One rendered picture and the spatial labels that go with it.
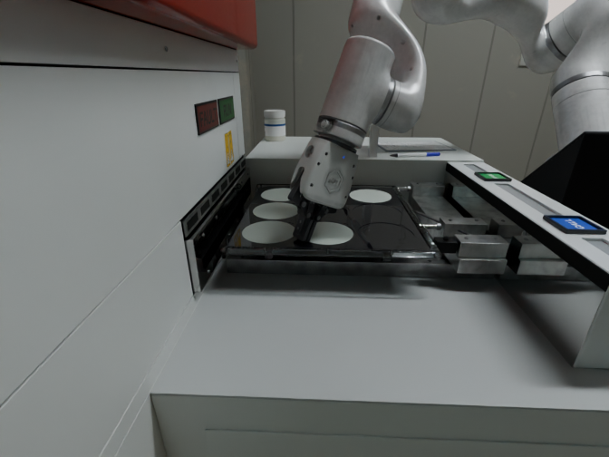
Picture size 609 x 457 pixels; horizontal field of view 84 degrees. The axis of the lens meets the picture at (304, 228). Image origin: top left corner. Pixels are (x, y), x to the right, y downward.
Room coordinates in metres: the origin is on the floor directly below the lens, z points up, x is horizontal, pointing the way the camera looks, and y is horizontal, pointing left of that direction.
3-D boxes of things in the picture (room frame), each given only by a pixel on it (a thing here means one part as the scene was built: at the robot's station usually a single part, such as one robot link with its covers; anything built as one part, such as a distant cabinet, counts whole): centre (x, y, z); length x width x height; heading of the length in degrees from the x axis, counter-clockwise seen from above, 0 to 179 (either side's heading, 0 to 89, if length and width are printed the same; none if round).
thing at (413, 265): (0.55, -0.10, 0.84); 0.50 x 0.02 x 0.03; 87
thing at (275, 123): (1.17, 0.10, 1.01); 0.07 x 0.07 x 0.10
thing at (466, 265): (0.68, -0.31, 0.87); 0.36 x 0.08 x 0.03; 177
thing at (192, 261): (0.67, 0.16, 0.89); 0.44 x 0.02 x 0.10; 177
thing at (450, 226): (0.60, -0.31, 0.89); 0.08 x 0.03 x 0.03; 87
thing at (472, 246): (0.52, -0.31, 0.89); 0.08 x 0.03 x 0.03; 87
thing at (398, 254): (0.50, -0.04, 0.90); 0.37 x 0.01 x 0.01; 87
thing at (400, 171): (1.06, -0.16, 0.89); 0.62 x 0.35 x 0.14; 87
